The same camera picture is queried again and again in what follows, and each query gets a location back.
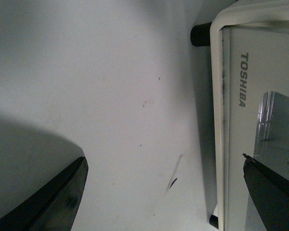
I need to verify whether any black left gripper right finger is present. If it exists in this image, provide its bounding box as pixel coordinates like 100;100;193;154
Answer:
243;154;289;231

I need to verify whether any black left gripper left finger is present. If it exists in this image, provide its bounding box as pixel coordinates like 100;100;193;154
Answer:
0;156;89;231

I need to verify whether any white oven door with window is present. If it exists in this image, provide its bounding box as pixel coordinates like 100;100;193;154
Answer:
223;26;289;231

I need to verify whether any white Toshiba toaster oven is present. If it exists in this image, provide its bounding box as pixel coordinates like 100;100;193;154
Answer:
191;0;289;231

